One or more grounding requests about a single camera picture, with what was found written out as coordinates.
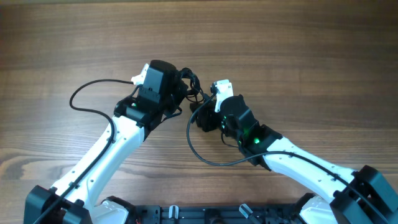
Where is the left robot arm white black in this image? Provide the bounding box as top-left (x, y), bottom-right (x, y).
top-left (23, 60), bottom-right (191, 223)

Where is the black cable bundle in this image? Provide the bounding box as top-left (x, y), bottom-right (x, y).
top-left (179, 67), bottom-right (218, 105)

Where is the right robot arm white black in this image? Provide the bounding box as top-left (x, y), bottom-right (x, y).
top-left (189, 95), bottom-right (397, 223)

